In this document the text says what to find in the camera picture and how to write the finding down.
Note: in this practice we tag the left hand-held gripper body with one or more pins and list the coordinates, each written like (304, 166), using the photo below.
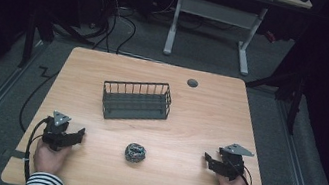
(57, 132)

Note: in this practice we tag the dark patterned sock ball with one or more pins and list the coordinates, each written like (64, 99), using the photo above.
(135, 153)

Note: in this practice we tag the white frame wooden desk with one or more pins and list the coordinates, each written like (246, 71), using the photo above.
(219, 12)

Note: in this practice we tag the black metal stand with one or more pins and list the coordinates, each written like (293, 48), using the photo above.
(294, 104)
(29, 42)

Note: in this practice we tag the person's left hand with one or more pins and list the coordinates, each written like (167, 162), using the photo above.
(48, 159)

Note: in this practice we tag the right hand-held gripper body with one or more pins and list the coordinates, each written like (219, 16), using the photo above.
(231, 163)

